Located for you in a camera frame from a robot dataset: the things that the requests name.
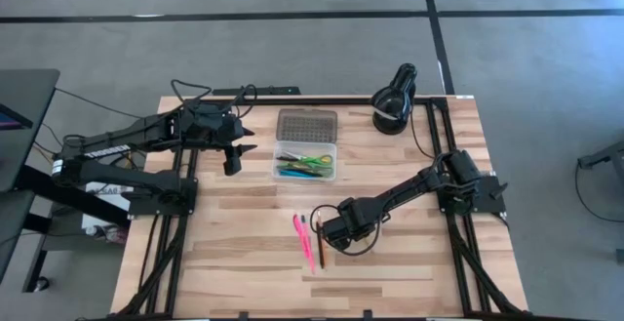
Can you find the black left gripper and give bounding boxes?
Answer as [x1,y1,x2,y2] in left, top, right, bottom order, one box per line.
[184,103,258,156]

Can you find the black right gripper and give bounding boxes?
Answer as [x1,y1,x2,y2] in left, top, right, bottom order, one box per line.
[322,195,389,252]

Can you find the natural wood pencil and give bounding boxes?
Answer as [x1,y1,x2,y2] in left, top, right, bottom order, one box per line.
[315,210,330,269]

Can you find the pink highlighter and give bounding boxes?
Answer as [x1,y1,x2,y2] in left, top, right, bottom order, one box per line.
[292,213,309,252]

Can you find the clear plastic supply box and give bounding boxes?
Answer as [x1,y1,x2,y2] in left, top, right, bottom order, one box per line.
[271,140,339,182]

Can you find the blue pen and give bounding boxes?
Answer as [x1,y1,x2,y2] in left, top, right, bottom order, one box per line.
[278,168,321,180]

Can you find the pink pencil with blue cap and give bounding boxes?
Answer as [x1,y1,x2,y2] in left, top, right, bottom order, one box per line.
[298,214,318,275]

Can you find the green-handled scissors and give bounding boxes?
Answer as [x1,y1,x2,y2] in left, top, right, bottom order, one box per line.
[276,150,335,167]

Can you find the white printed box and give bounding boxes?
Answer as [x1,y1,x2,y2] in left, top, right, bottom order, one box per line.
[80,169,143,244]

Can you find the black bar at table edge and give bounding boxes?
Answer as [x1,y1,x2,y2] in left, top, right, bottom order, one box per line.
[212,85,302,97]

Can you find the black desk lamp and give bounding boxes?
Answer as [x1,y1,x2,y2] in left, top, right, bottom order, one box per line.
[370,61,419,136]

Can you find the black desk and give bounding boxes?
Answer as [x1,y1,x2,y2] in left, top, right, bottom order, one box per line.
[0,68,61,283]

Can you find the laptop screen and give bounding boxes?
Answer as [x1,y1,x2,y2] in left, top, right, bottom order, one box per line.
[0,102,34,132]

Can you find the black floor stand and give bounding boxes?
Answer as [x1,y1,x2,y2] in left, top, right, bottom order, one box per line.
[576,139,624,171]

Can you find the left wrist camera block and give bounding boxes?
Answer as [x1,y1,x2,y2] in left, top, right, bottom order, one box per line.
[222,144,244,177]

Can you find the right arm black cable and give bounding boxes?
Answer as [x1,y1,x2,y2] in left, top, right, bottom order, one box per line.
[309,108,436,258]

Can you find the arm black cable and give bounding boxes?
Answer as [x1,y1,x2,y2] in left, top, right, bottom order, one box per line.
[169,78,258,120]
[309,108,436,258]

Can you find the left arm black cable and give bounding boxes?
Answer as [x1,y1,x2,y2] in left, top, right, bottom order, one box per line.
[169,78,258,120]

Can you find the black aluminium table frame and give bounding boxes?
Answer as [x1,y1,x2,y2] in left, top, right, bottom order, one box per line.
[109,95,530,321]

